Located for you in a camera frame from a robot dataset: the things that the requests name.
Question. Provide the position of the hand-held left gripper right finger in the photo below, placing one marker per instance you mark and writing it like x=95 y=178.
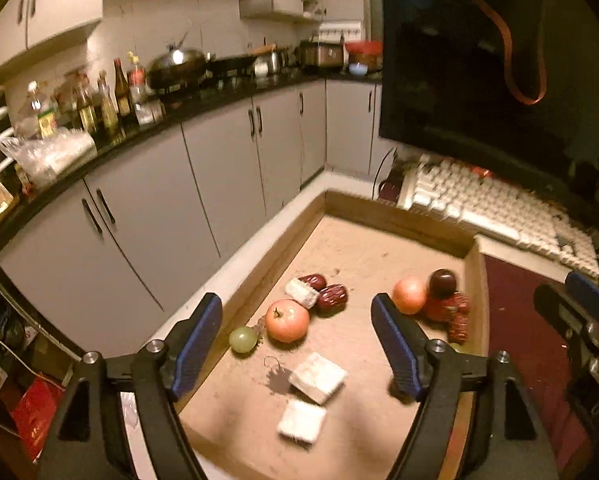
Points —
x=397 y=347

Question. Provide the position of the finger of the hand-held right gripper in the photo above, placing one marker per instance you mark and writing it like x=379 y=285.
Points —
x=564 y=317
x=592 y=297

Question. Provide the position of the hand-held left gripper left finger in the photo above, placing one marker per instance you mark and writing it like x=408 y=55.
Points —
x=199 y=345

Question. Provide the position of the green grape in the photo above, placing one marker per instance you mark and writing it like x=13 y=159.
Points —
x=243 y=339

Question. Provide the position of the red round fruit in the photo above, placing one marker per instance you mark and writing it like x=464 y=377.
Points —
x=435 y=310

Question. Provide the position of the small pink round fruit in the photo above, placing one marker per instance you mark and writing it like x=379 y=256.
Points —
x=409 y=295

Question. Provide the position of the dark purple round fruit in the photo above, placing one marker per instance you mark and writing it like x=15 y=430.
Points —
x=442 y=282

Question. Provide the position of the white crumbly cube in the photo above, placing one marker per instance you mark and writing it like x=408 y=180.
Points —
x=302 y=422
x=302 y=293
x=318 y=377

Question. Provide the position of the large pink round fruit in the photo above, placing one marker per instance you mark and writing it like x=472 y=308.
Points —
x=288 y=320

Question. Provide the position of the wooden tray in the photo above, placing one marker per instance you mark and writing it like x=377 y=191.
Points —
x=359 y=260

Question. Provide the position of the maroon knitted cloth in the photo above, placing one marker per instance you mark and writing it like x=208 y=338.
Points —
x=519 y=340

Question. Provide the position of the grey lower kitchen cabinets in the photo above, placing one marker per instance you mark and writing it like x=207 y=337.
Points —
x=154 y=220

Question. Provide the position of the white mechanical keyboard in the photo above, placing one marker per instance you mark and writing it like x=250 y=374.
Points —
x=489 y=205

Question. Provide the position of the black plastic bag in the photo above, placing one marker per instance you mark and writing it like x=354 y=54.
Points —
x=6 y=325

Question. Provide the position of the clear plastic bag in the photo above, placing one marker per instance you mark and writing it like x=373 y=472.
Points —
x=49 y=152

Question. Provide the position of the black kitchen countertop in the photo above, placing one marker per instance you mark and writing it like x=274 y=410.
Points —
x=229 y=95

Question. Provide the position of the dark oil bottle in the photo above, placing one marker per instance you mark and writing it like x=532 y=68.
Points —
x=108 y=105
x=86 y=110

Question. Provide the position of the red cap sauce bottle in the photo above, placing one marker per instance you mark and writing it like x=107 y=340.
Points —
x=139 y=92

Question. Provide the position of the tall dark sauce bottle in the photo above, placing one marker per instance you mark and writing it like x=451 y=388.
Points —
x=122 y=90

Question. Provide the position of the black computer monitor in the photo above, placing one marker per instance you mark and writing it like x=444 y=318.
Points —
x=454 y=60

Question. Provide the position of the steel wok with lid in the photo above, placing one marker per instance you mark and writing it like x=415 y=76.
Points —
x=177 y=65

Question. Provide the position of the small blue bowl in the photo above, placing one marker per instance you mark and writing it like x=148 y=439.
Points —
x=358 y=68

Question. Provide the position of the clear oil bottle yellow label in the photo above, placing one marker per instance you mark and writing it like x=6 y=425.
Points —
x=39 y=110

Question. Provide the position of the black frying pan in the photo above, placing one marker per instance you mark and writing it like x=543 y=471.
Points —
x=232 y=62

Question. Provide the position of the red round container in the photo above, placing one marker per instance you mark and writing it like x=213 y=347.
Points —
x=364 y=52

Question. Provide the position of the steel rice cooker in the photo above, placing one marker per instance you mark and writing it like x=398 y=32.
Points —
x=322 y=55

